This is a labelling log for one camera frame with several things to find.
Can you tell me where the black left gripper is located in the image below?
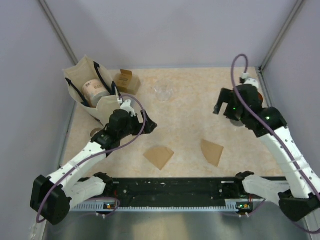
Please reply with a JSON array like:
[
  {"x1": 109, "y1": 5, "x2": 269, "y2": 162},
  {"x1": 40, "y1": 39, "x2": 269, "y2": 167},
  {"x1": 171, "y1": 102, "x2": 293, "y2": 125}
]
[{"x1": 118, "y1": 110, "x2": 157, "y2": 139}]

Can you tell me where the grey slotted cable duct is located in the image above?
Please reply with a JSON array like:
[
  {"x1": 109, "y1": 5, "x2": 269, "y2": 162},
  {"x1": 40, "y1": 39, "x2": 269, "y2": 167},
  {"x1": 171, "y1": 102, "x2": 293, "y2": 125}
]
[{"x1": 69, "y1": 199, "x2": 254, "y2": 213}]

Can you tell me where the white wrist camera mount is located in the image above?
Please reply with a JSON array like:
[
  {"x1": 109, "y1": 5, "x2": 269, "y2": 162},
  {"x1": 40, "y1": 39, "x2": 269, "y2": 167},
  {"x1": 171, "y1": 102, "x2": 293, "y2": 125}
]
[
  {"x1": 117, "y1": 98, "x2": 137, "y2": 117},
  {"x1": 239, "y1": 72, "x2": 260, "y2": 89}
]

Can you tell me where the cream canvas tote bag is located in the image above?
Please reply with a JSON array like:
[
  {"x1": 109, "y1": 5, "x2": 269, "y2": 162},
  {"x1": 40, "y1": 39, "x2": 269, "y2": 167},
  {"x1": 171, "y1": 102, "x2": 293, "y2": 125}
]
[{"x1": 63, "y1": 56, "x2": 121, "y2": 126}]

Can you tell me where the left aluminium frame post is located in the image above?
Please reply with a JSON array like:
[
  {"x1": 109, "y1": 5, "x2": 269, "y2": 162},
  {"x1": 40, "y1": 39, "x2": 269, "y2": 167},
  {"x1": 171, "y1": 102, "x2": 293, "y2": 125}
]
[{"x1": 37, "y1": 0, "x2": 79, "y2": 66}]

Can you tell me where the brown cardboard box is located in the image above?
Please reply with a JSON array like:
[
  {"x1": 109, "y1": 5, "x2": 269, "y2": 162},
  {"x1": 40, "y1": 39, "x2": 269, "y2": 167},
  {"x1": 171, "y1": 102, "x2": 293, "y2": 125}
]
[{"x1": 114, "y1": 69, "x2": 141, "y2": 95}]

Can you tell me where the brown paper filter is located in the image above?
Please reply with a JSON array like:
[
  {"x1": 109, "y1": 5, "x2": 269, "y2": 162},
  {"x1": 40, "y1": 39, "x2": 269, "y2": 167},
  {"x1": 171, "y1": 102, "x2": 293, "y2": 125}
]
[
  {"x1": 143, "y1": 146, "x2": 175, "y2": 170},
  {"x1": 200, "y1": 139, "x2": 224, "y2": 167}
]

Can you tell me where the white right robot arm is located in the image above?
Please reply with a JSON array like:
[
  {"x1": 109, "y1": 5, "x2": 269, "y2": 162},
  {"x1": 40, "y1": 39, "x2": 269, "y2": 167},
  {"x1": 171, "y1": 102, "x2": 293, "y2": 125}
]
[{"x1": 213, "y1": 84, "x2": 320, "y2": 222}]

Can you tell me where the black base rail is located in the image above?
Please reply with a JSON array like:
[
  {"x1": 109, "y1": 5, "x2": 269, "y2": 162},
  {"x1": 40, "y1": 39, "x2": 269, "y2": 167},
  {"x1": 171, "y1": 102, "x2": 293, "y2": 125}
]
[{"x1": 102, "y1": 177, "x2": 249, "y2": 208}]

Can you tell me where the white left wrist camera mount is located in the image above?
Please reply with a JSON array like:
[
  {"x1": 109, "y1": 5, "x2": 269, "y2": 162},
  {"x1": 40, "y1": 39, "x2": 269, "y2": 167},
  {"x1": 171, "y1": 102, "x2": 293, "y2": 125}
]
[{"x1": 117, "y1": 98, "x2": 137, "y2": 117}]

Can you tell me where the right aluminium frame post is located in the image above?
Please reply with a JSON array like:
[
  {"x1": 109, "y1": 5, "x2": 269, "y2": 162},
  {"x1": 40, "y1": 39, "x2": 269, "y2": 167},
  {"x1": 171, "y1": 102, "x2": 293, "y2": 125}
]
[{"x1": 258, "y1": 0, "x2": 307, "y2": 75}]

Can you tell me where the clear plastic cup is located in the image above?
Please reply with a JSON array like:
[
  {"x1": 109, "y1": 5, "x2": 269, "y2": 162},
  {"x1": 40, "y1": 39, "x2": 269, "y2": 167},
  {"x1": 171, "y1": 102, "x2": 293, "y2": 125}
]
[{"x1": 154, "y1": 83, "x2": 174, "y2": 102}]

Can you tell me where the aluminium frame post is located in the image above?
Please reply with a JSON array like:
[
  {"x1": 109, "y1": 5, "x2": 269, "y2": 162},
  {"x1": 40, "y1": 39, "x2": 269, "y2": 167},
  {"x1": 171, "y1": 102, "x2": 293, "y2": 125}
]
[
  {"x1": 37, "y1": 0, "x2": 79, "y2": 66},
  {"x1": 258, "y1": 0, "x2": 307, "y2": 75}
]

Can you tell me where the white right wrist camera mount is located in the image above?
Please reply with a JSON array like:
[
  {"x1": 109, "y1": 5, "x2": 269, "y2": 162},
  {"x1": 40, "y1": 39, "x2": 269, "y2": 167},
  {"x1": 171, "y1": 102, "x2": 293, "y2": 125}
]
[{"x1": 239, "y1": 72, "x2": 260, "y2": 89}]

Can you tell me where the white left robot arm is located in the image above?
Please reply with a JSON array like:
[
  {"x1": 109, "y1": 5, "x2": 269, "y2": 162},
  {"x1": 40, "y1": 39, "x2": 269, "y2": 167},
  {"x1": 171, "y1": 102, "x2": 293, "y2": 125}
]
[{"x1": 30, "y1": 109, "x2": 158, "y2": 225}]

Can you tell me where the amber glass coffee dripper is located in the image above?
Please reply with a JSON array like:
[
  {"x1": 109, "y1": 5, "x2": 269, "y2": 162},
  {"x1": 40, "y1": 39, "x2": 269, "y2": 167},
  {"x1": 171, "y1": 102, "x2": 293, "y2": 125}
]
[{"x1": 258, "y1": 93, "x2": 264, "y2": 102}]

